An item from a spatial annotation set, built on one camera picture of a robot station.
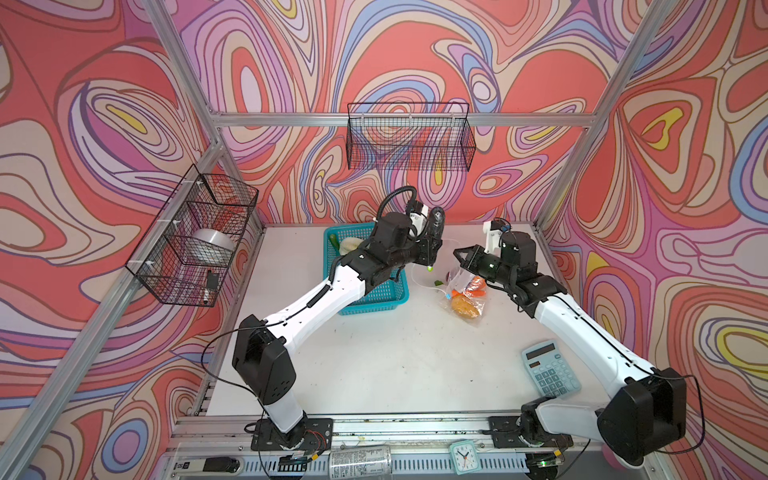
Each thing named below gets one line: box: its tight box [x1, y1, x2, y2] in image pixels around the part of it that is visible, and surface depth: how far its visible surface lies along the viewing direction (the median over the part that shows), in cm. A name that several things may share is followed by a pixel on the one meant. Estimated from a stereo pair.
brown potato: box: [451, 295, 481, 320], surface depth 93 cm
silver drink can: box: [328, 445, 393, 480], surface depth 67 cm
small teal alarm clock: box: [450, 440, 481, 475], surface depth 70 cm
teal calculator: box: [521, 340, 581, 399], surface depth 83 cm
